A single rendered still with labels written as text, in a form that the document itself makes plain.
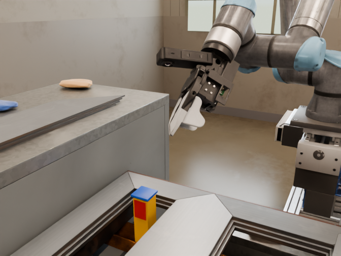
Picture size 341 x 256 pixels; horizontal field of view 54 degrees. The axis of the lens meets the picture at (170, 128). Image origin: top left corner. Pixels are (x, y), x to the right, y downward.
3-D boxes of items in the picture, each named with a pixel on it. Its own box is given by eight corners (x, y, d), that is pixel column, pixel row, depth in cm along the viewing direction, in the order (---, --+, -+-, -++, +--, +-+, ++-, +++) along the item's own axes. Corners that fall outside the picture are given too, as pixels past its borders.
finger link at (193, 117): (197, 144, 63) (215, 104, 66) (170, 129, 62) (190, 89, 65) (191, 146, 66) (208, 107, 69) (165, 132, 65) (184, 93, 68)
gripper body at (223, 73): (224, 107, 65) (245, 59, 69) (187, 85, 64) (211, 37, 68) (208, 116, 73) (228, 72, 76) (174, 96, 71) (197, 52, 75)
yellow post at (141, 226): (148, 255, 104) (147, 202, 97) (135, 250, 106) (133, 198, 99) (156, 246, 108) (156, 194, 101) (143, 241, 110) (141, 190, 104)
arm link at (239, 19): (263, 17, 78) (254, -13, 71) (246, 53, 75) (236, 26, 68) (232, 16, 82) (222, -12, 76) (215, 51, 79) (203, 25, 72)
